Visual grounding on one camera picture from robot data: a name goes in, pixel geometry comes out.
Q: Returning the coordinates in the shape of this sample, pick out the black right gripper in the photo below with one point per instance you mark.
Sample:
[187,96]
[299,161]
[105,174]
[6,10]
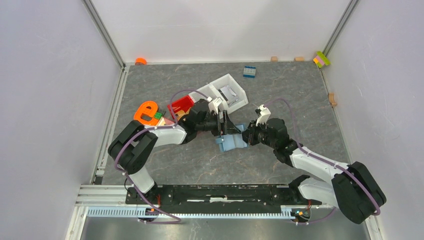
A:
[248,134]

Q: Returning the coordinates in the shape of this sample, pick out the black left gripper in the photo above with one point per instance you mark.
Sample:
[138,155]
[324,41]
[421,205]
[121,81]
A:
[229,127]

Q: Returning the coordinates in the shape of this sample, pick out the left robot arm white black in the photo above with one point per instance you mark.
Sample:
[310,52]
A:
[131,149]

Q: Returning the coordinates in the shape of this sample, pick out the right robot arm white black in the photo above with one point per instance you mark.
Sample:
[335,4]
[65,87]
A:
[351,188]

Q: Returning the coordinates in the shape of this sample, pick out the clear plastic packet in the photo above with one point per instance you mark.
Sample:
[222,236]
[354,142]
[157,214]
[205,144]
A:
[232,99]

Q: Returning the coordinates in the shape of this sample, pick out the white plastic bin with packet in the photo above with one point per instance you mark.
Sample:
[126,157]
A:
[229,80]

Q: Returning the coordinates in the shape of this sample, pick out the red plastic bin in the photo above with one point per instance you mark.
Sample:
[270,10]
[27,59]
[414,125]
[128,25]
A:
[181,106]

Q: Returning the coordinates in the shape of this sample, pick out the blue lego brick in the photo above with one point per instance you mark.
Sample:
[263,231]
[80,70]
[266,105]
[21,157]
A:
[249,72]

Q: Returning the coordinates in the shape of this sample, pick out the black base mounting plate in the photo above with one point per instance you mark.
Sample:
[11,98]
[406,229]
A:
[220,199]

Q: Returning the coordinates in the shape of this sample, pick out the green toy brick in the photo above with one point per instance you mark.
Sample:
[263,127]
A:
[158,115]

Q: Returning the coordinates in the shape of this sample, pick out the orange letter e toy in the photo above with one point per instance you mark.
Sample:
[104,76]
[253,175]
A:
[145,113]

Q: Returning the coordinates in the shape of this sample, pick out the small wooden block right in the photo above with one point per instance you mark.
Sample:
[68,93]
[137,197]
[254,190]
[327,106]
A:
[299,59]

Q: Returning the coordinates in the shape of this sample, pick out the curved wooden piece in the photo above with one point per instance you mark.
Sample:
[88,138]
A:
[331,99]

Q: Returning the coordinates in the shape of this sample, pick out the green pink stacked bricks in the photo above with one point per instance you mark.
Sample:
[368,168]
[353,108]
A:
[321,60]

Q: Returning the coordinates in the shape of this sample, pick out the orange round cap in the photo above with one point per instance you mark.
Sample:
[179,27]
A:
[140,61]

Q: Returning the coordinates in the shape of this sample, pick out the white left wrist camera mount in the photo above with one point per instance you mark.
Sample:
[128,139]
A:
[216,104]

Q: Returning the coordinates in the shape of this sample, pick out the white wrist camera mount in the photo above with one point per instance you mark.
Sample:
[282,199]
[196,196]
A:
[263,114]
[216,104]

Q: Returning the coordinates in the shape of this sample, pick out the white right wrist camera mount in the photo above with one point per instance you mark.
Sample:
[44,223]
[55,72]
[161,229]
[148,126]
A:
[263,114]

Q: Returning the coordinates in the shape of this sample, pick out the aluminium frame rail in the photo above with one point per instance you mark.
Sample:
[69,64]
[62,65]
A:
[109,201]

